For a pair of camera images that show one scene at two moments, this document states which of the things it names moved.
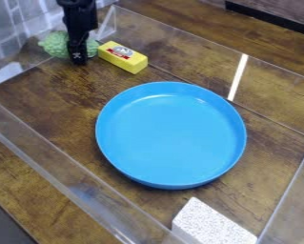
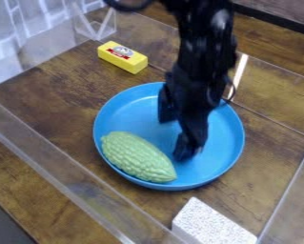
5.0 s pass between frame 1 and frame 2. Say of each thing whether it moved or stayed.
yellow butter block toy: stayed
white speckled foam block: stayed
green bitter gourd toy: moved
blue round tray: stayed
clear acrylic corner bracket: stayed
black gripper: moved
